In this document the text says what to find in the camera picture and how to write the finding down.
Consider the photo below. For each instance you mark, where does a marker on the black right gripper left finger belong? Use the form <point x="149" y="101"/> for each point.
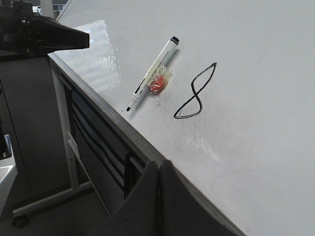
<point x="137" y="216"/>

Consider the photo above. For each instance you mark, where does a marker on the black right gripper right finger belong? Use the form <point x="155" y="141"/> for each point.
<point x="182" y="215"/>

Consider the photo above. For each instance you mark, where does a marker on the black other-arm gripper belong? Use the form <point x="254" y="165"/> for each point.
<point x="17" y="23"/>

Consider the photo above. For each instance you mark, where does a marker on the red magnet taped to marker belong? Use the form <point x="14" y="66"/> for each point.
<point x="160" y="79"/>

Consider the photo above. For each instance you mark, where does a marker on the white black whiteboard marker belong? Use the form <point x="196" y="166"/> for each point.
<point x="162" y="60"/>

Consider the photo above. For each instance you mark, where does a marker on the black caster wheel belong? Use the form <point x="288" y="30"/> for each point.
<point x="19" y="221"/>

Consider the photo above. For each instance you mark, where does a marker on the grey whiteboard stand frame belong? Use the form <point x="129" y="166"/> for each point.
<point x="78" y="176"/>

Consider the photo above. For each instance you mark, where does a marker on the white whiteboard with metal frame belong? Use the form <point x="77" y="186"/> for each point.
<point x="237" y="118"/>

